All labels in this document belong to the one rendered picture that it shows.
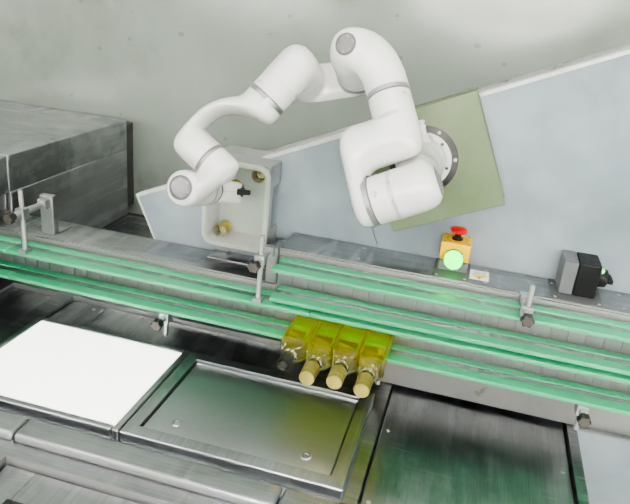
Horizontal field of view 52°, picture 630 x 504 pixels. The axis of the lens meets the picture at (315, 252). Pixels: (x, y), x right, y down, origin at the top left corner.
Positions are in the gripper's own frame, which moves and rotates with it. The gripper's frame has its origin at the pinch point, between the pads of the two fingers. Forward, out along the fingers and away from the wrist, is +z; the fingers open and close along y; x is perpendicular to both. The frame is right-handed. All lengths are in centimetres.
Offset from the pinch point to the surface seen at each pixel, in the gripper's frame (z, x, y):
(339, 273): -2.8, -15.8, 30.0
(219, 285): -0.4, -24.0, -0.1
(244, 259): 11.2, -18.3, 1.6
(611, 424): 8, -42, 96
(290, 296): -3.6, -23.0, 19.2
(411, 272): 0.3, -13.3, 46.2
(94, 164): 54, 0, -72
